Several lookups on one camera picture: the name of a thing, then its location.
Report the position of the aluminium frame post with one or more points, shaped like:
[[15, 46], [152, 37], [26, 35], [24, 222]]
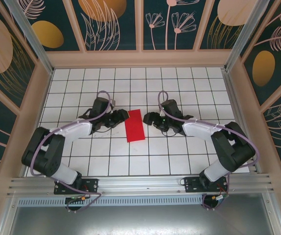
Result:
[[32, 41], [243, 36]]

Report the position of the long aluminium mounting rail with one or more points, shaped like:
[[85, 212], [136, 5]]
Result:
[[140, 186]]

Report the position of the grey metal sheet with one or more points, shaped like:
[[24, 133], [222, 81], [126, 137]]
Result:
[[140, 220]]

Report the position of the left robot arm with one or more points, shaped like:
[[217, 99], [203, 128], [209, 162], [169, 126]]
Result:
[[77, 129]]

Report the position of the aluminium side rail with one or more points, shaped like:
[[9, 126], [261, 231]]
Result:
[[241, 122]]

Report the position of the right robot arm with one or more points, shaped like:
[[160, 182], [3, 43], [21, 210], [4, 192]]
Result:
[[199, 131]]

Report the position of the small circuit board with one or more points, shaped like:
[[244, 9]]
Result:
[[78, 198], [220, 197]]

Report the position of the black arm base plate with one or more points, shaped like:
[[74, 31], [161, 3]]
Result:
[[192, 184], [91, 186]]

